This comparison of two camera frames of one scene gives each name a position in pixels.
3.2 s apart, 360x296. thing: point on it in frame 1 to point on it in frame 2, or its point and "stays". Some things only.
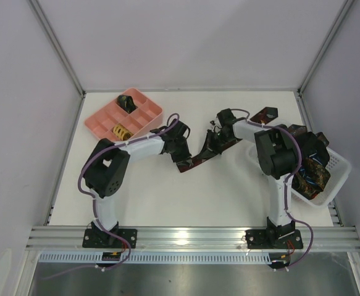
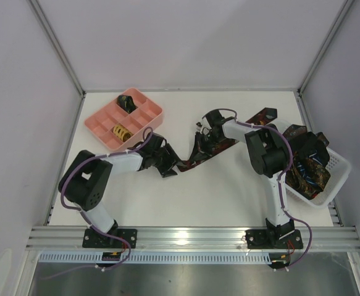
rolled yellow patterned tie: [121, 131] stays
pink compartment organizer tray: [126, 117] stays
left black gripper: [179, 153] to [166, 160]
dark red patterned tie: [262, 117] stays
